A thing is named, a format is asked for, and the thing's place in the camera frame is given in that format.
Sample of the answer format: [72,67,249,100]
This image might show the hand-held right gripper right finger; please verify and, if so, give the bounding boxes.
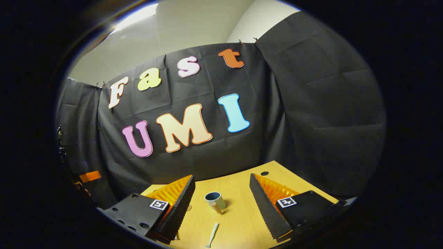
[249,173,346,242]

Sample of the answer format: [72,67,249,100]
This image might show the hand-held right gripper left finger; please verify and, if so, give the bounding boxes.
[98,175,196,244]

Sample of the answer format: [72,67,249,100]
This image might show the pale green toothbrush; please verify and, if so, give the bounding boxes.
[205,222,220,248]

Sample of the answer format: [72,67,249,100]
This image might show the pale green cup wooden handle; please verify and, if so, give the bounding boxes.
[204,192,227,214]

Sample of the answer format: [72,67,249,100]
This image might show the wooden desktop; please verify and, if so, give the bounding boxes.
[140,160,340,249]

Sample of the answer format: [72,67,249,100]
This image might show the black backdrop cloth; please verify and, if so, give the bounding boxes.
[55,10,387,210]

